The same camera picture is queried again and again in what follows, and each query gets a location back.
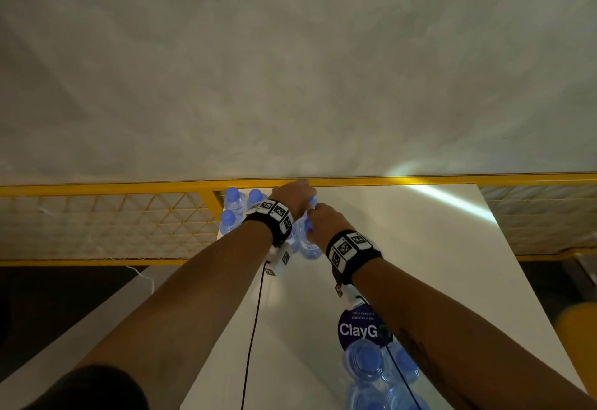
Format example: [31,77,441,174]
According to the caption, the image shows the person's right forearm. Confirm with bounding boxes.
[351,258,597,410]

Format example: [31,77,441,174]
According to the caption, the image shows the person's left hand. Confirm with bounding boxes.
[272,179,318,222]

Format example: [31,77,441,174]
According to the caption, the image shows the round purple sticker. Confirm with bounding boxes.
[338,303,394,351]

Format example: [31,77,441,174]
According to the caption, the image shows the person's right hand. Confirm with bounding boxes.
[305,203,355,252]

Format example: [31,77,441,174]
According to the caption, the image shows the black cable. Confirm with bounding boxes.
[240,261,271,410]
[355,297,422,410]

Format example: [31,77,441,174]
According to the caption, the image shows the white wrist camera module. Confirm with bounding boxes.
[264,243,294,278]
[334,284,369,306]

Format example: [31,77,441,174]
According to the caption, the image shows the black wristband with marker tags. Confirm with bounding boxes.
[243,199,294,247]
[326,230,383,286]

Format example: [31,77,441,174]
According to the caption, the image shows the blurred yellow object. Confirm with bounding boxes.
[553,302,597,402]

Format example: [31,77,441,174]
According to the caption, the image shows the thin white cable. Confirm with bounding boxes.
[125,264,155,295]

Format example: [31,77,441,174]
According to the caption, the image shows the black sleeve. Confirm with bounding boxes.
[21,365,150,410]

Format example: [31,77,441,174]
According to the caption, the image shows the person's left forearm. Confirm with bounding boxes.
[77,219,275,410]

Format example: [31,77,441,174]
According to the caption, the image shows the yellow wire mesh panel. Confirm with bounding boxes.
[479,185,597,256]
[0,192,220,261]

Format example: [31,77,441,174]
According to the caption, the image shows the yellow metal railing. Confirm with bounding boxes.
[0,172,597,268]

